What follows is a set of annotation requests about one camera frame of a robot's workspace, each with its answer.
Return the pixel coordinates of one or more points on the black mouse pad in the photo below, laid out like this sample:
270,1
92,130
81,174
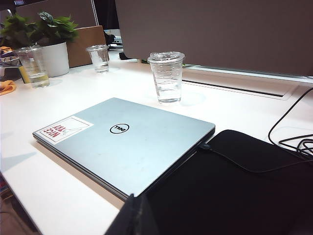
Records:
232,191

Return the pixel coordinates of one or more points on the orange cloth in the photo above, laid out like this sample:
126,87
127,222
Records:
7,88

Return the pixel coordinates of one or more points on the green strip behind partition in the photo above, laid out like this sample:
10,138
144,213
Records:
189,65

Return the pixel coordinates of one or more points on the clear cup with yellowish liquid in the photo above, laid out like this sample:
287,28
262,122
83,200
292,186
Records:
34,71

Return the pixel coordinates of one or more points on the white red laptop sticker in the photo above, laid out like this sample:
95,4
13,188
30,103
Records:
66,129

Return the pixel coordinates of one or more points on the small clear plastic cup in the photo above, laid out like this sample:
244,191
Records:
100,61

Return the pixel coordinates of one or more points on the brown cardboard box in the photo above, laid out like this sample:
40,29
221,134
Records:
85,36

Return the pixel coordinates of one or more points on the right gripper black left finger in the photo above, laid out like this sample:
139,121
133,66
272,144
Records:
128,218

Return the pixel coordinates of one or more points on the green plant in white pot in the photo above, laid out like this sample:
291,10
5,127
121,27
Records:
57,58

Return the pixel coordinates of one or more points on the brown felt desk partition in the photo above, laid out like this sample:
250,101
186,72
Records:
220,31

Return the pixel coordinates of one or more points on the silver Dell laptop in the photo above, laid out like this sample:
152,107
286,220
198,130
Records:
122,156

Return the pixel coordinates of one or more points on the brown background partition panel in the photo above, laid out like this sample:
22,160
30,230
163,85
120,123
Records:
61,9

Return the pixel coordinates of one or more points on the clear lidded plastic cup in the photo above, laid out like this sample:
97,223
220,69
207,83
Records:
167,80

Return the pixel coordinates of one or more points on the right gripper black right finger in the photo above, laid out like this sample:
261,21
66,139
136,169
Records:
146,220

